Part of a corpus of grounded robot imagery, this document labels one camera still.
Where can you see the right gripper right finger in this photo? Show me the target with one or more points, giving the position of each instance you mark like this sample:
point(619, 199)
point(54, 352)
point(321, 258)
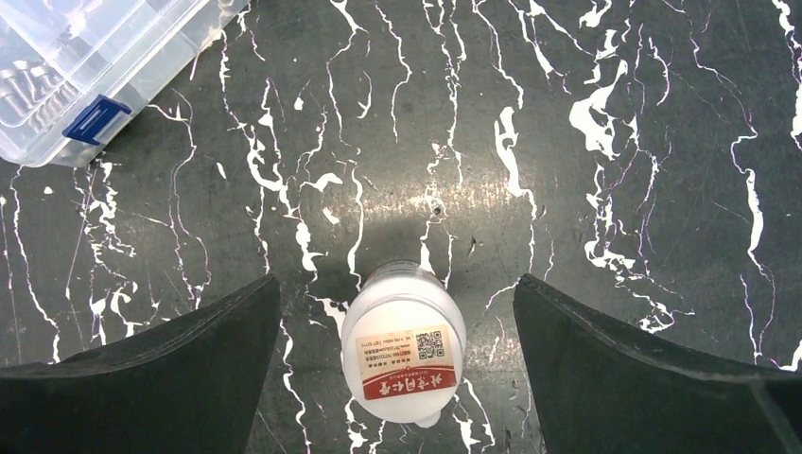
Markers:
point(600, 385)

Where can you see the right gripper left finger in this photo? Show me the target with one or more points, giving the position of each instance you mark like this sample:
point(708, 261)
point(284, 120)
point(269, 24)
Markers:
point(189, 385)

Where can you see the white pill bottle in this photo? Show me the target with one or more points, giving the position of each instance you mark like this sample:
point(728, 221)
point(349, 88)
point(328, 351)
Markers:
point(403, 341)

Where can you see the clear plastic compartment box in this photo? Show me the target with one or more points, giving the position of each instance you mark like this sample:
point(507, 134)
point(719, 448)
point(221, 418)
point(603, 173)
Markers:
point(75, 73)

